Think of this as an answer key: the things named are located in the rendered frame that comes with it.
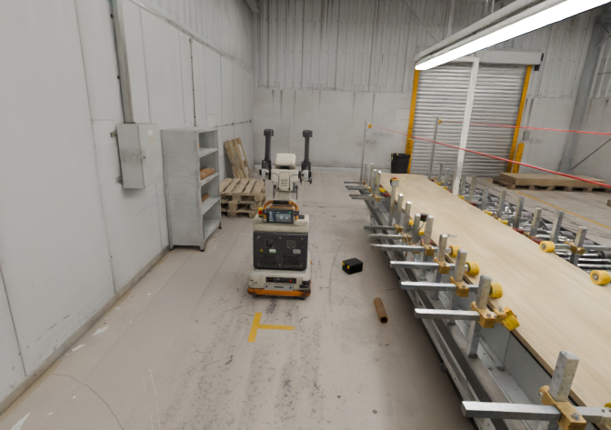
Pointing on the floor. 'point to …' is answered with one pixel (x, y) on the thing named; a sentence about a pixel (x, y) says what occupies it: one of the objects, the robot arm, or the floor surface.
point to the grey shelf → (191, 184)
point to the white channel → (494, 25)
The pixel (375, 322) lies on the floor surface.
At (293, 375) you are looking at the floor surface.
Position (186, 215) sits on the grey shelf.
